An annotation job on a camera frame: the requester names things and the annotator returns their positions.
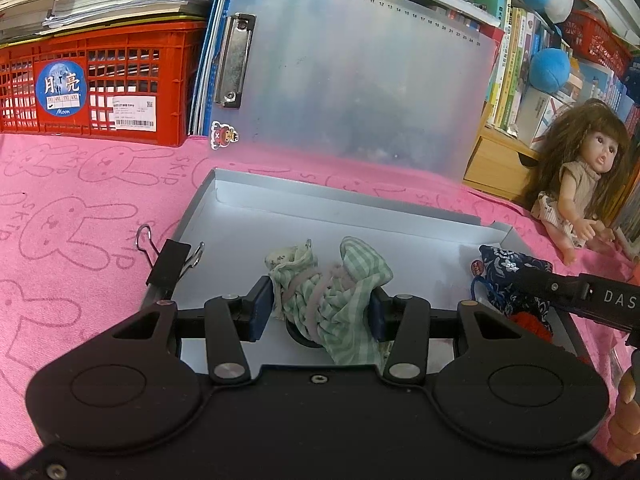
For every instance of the blue plastic folder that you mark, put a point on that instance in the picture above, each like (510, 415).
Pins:
(212, 35)

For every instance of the white cardboard box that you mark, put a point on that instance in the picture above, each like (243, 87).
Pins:
(425, 240)

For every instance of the translucent plastic clipboard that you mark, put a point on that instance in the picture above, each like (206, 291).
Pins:
(350, 60)

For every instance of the large blue white plush toy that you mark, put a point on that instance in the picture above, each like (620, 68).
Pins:
(550, 70)

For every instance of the red plastic basket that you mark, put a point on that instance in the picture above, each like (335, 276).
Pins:
(597, 40)

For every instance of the red knitted piece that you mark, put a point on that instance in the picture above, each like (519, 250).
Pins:
(530, 322)

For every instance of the black binder clip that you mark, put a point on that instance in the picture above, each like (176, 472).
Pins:
(167, 262)

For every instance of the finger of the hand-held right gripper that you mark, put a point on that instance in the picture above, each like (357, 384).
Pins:
(550, 287)

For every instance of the pink bunny-print blanket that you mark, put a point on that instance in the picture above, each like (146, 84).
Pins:
(75, 220)

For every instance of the green checked cloth pouch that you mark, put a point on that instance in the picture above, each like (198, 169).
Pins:
(340, 305)

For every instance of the wooden drawer organizer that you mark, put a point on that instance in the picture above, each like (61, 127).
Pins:
(495, 170)

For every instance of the person's right hand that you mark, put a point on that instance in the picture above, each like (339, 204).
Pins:
(622, 410)

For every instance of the long-haired baby doll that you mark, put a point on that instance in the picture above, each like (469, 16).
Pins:
(575, 185)

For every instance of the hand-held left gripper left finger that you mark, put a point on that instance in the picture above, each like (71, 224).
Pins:
(262, 310)

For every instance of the row of upright books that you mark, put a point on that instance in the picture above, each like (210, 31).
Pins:
(515, 60)

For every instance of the red plastic crate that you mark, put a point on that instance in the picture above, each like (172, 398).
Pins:
(125, 60)

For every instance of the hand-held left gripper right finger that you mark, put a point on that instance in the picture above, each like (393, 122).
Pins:
(377, 317)

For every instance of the white printed carton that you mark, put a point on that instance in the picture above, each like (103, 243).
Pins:
(542, 115)

